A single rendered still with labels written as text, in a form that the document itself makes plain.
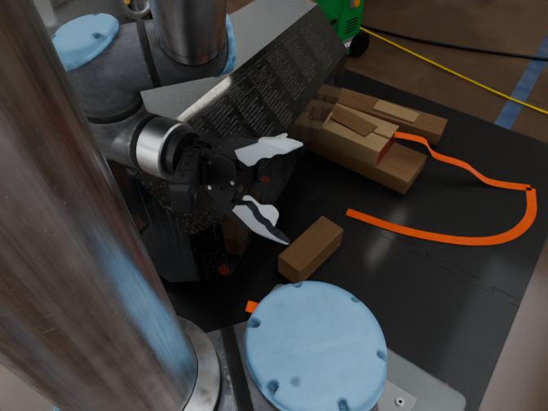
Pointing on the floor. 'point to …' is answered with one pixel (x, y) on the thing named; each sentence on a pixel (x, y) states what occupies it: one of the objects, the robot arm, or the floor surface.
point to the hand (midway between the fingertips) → (294, 201)
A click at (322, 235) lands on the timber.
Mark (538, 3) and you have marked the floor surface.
